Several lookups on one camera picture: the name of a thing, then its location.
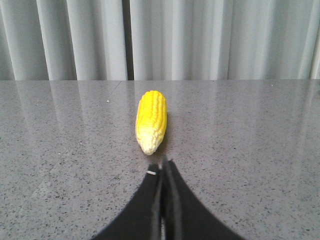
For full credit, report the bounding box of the yellow corn cob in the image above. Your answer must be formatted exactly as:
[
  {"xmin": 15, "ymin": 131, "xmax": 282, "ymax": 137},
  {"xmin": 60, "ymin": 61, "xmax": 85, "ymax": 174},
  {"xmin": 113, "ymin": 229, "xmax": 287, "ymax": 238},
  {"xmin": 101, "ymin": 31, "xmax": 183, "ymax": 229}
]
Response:
[{"xmin": 135, "ymin": 90, "xmax": 167, "ymax": 156}]

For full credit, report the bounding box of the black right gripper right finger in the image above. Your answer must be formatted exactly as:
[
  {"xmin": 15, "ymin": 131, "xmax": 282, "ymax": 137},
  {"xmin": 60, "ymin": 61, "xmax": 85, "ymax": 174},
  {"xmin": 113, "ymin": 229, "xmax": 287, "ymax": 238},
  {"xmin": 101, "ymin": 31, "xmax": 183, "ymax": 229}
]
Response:
[{"xmin": 161, "ymin": 155, "xmax": 242, "ymax": 240}]

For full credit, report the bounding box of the white pleated curtain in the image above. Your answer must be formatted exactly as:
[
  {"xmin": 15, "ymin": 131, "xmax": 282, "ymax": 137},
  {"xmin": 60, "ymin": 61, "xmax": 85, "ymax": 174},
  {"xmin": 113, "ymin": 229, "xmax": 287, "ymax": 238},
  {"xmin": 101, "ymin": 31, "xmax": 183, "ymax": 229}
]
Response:
[{"xmin": 0, "ymin": 0, "xmax": 320, "ymax": 81}]

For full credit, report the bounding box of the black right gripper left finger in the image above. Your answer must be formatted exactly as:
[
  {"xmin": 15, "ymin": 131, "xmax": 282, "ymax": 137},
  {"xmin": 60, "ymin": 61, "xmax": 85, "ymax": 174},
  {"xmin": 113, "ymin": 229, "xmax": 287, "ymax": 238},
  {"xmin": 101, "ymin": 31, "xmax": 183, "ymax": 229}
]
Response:
[{"xmin": 94, "ymin": 164, "xmax": 162, "ymax": 240}]

